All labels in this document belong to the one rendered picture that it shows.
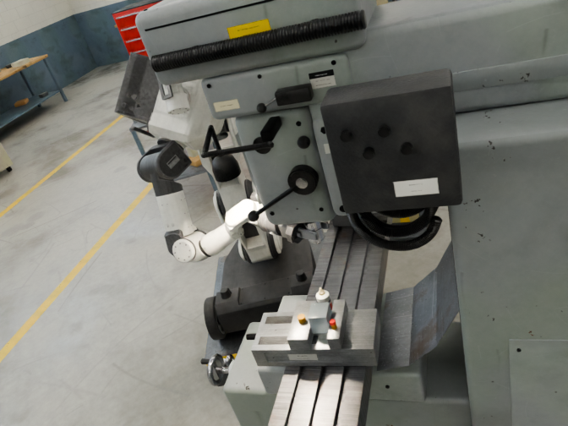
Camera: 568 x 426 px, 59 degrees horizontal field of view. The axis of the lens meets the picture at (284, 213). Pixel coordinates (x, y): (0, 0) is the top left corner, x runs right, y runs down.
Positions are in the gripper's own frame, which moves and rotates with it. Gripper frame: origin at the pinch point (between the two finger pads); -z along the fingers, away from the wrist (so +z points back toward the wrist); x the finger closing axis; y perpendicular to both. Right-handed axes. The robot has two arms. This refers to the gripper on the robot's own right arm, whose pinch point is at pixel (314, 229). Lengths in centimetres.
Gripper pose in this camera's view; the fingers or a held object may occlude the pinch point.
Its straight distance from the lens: 139.5
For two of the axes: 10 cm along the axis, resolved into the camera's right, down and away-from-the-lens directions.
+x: 6.2, -5.4, 5.7
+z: -7.5, -1.8, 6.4
